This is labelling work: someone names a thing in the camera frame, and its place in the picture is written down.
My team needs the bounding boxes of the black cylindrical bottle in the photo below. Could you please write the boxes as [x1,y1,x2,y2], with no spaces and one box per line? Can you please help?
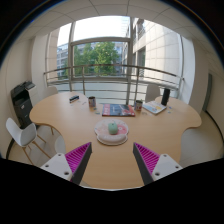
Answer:
[160,87,171,107]

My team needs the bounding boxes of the white can with red print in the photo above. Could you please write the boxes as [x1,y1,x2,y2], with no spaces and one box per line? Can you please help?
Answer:
[134,99,144,112]

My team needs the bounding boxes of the metal balcony railing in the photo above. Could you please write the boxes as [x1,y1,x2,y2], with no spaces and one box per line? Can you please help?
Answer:
[43,63,185,104]

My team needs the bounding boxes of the black office printer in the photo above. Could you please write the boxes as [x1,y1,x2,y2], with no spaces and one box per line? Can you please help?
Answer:
[10,80,37,129]

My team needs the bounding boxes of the mint green computer mouse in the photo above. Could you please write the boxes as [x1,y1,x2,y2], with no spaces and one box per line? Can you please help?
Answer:
[107,121,119,136]

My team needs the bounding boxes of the small black box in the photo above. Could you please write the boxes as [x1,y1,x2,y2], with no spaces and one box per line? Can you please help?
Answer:
[68,94,81,104]

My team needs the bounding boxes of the light blue picture book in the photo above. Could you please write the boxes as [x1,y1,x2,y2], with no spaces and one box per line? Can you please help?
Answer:
[142,100,168,116]

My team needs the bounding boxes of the small white mug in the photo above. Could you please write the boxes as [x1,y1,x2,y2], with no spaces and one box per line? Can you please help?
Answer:
[87,95,97,108]

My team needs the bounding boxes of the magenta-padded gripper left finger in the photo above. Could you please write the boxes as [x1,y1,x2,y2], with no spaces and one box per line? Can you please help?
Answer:
[40,141,93,186]

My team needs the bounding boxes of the red and dark magazine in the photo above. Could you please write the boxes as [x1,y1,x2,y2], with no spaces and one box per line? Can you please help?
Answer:
[101,103,137,118]

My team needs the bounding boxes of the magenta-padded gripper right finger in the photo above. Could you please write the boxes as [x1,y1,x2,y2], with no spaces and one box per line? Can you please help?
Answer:
[132,142,184,186]

